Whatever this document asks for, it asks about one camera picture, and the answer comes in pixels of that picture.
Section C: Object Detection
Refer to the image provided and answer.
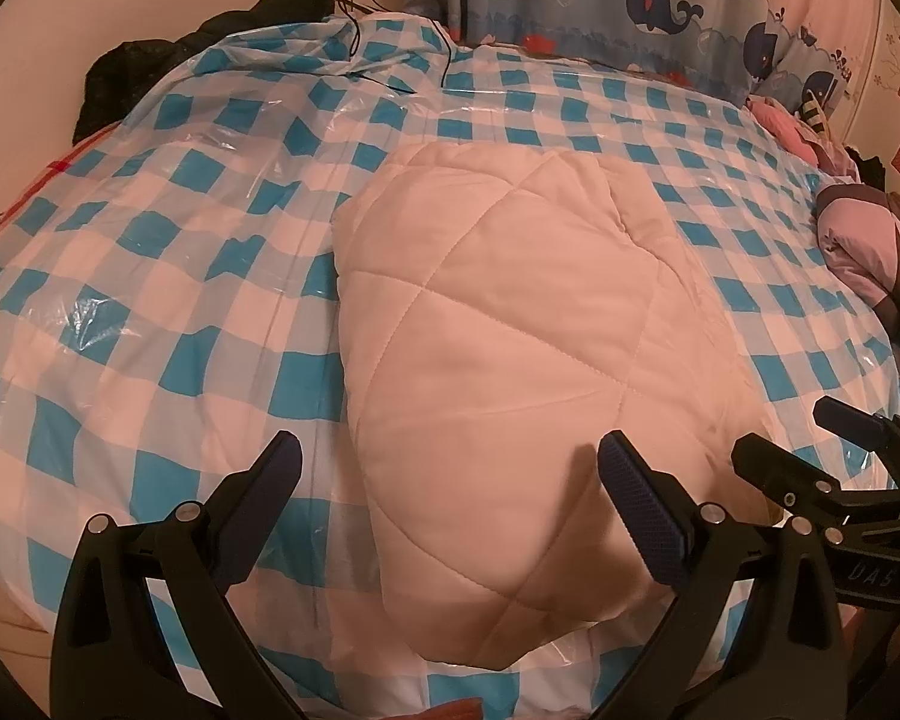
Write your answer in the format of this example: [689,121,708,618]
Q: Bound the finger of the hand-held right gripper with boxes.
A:
[812,397,900,482]
[731,433,850,535]

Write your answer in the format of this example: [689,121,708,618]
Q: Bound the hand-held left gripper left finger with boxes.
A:
[49,431,305,720]

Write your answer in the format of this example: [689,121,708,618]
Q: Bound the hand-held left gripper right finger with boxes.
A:
[597,431,845,720]

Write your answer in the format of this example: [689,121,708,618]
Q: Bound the white quilted jacket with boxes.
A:
[330,141,786,627]

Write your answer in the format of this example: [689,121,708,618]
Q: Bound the dark clothes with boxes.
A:
[847,150,891,194]

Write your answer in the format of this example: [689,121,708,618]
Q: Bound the black clothes pile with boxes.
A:
[71,0,340,145]

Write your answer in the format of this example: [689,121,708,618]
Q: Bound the pink and brown jacket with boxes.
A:
[816,184,900,310]

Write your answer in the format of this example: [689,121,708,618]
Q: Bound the blue checked bed cover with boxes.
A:
[0,11,900,720]

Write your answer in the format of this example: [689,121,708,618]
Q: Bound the striped cloth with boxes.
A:
[799,79,842,137]

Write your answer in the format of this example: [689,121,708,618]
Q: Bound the whale print curtain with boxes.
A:
[397,0,890,113]

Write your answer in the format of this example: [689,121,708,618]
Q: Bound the long black cable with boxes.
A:
[328,0,415,96]

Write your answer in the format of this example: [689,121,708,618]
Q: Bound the short black cable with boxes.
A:
[420,15,456,89]

